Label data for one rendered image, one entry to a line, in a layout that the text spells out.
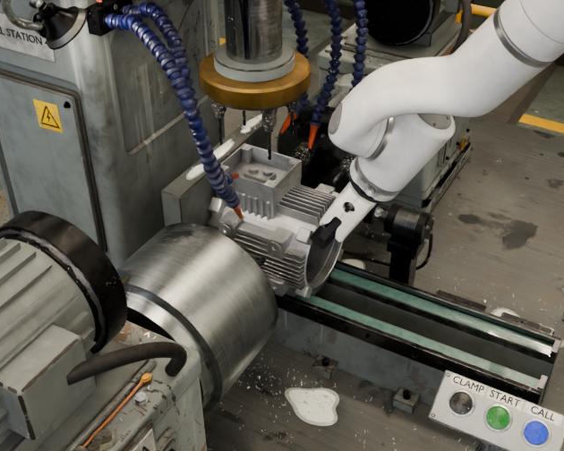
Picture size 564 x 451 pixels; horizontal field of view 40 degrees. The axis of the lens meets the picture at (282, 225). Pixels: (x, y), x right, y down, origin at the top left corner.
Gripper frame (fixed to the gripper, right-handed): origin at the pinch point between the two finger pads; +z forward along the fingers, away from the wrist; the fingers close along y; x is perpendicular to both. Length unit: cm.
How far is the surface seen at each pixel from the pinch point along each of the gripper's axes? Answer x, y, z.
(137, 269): 17.2, -28.5, 1.7
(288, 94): 18.5, 2.4, -15.8
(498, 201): -27, 66, 18
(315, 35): 78, 298, 171
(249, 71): 25.2, 0.4, -15.9
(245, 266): 6.0, -17.7, -1.8
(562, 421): -38.3, -18.8, -21.2
